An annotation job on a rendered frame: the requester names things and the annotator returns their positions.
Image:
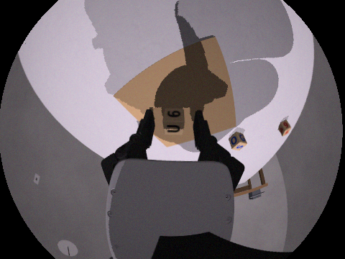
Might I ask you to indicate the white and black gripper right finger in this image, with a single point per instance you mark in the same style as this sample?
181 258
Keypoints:
210 149

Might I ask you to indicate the wooden letter block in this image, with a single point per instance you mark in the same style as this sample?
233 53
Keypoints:
237 141
284 128
173 121

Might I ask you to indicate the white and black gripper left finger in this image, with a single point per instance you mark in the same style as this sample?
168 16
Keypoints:
134 148

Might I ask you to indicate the tan flat square mat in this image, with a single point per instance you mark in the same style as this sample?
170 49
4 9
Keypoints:
192 78

